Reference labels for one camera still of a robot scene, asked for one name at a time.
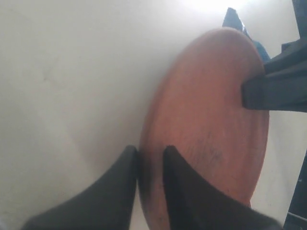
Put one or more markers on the blue snack bag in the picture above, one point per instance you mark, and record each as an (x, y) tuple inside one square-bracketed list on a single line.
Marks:
[(233, 21)]

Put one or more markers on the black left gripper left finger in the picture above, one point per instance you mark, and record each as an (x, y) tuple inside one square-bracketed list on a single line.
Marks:
[(105, 205)]

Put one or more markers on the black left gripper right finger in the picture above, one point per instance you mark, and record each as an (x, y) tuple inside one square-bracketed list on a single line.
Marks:
[(194, 204)]

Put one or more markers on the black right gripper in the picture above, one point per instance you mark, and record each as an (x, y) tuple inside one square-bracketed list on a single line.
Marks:
[(285, 91)]

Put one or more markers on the brown round plate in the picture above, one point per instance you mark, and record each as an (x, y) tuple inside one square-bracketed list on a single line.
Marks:
[(198, 109)]

